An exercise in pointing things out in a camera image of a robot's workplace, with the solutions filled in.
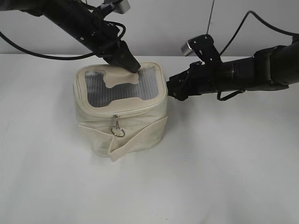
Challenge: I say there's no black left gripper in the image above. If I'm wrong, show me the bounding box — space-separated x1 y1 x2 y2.
67 9 141 72

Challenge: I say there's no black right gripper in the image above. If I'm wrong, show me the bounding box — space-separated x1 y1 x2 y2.
167 61 224 101

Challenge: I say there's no cream canvas zipper bag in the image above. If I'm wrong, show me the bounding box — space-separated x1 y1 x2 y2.
73 62 168 161

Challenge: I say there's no metal zipper pull ring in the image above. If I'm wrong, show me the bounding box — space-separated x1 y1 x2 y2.
110 114 126 138

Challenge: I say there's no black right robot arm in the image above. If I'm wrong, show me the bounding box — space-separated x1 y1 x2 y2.
167 35 299 101

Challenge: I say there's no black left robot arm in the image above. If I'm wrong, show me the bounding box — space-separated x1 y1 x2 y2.
0 0 140 73

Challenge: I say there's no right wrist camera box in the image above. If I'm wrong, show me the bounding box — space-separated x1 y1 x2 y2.
181 34 222 63

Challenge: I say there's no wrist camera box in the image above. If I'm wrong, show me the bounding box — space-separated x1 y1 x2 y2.
100 0 131 14
181 34 222 63

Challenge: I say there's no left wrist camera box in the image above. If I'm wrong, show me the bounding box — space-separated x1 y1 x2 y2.
100 0 131 14

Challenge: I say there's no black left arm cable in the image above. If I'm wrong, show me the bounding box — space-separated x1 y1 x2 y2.
0 21 127 60

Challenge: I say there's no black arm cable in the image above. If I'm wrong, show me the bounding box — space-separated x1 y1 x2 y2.
217 10 299 101
0 21 127 60

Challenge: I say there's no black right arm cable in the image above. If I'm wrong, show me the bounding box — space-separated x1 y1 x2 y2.
217 10 299 101

